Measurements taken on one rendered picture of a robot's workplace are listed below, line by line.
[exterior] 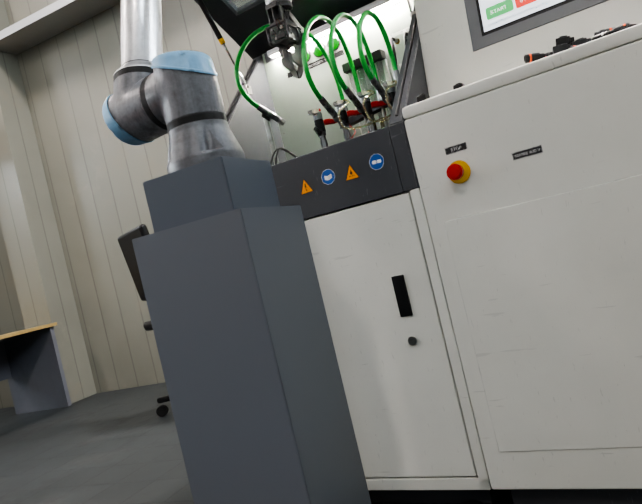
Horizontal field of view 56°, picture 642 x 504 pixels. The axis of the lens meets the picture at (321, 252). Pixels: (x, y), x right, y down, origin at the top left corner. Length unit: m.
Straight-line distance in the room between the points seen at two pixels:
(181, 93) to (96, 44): 4.08
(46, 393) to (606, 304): 4.55
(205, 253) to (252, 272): 0.10
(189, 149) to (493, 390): 0.85
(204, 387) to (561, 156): 0.84
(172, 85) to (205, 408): 0.59
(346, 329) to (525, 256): 0.48
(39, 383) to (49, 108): 2.21
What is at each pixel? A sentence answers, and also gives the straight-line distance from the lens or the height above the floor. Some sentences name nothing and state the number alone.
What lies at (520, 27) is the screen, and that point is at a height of 1.12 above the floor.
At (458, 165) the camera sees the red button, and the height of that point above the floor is 0.81.
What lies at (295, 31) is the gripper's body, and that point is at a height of 1.33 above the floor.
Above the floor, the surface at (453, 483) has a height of 0.09.
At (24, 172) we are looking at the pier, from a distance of 5.41.
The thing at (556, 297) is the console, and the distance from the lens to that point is 1.37.
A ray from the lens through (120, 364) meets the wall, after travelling 5.21.
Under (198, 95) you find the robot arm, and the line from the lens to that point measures 1.17.
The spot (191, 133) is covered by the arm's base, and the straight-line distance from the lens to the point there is 1.15.
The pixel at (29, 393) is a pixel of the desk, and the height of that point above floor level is 0.15.
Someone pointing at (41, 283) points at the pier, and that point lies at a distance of 5.25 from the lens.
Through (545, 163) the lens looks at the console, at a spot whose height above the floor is 0.77.
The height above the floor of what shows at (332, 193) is 0.83.
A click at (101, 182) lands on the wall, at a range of 5.12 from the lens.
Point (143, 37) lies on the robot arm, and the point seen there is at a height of 1.21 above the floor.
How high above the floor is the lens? 0.69
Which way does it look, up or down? level
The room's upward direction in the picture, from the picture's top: 13 degrees counter-clockwise
